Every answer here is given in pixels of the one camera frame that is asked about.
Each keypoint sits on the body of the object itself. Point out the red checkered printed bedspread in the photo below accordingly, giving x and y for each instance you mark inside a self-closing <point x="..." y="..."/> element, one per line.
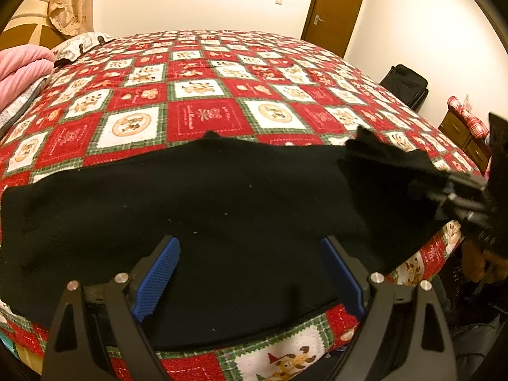
<point x="198" y="115"/>

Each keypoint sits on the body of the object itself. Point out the brown wooden cabinet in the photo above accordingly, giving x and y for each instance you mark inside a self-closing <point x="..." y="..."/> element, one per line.
<point x="460" y="135"/>

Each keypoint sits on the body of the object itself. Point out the black pants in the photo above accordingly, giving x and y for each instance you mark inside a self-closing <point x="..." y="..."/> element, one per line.
<point x="198" y="222"/>

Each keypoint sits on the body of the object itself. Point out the grey patterned pillow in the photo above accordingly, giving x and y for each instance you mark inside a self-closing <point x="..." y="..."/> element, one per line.
<point x="20" y="107"/>

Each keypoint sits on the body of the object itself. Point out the white zigzag patterned pillow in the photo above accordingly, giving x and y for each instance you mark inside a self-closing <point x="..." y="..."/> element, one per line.
<point x="79" y="45"/>

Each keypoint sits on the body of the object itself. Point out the beige patterned curtain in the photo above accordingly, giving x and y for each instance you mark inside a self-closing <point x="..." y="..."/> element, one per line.
<point x="71" y="0"/>

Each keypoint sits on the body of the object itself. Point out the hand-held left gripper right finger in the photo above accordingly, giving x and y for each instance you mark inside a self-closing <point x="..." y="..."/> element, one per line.
<point x="343" y="278"/>

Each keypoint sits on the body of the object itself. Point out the brown wooden door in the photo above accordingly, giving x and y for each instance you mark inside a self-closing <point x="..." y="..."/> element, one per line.
<point x="333" y="12"/>

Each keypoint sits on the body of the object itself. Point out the black suitcase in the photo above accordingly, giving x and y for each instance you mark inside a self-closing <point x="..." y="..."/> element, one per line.
<point x="405" y="85"/>

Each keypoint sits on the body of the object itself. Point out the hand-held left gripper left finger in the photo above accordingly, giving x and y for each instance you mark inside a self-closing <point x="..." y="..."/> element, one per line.
<point x="158" y="278"/>

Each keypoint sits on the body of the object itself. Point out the folded pink blanket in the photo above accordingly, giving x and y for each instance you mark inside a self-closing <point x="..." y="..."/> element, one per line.
<point x="20" y="71"/>

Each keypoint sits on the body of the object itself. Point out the person's right hand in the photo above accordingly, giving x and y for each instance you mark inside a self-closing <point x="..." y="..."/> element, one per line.
<point x="482" y="262"/>

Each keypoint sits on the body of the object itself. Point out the cream wooden headboard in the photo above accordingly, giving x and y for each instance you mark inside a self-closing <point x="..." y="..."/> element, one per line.
<point x="24" y="24"/>

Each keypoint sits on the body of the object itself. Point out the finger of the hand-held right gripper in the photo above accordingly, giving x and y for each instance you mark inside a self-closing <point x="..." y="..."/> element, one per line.
<point x="460" y="204"/>
<point x="456" y="180"/>

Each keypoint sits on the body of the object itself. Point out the red checked cloth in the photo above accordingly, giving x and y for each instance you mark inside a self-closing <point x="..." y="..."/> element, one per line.
<point x="472" y="117"/>

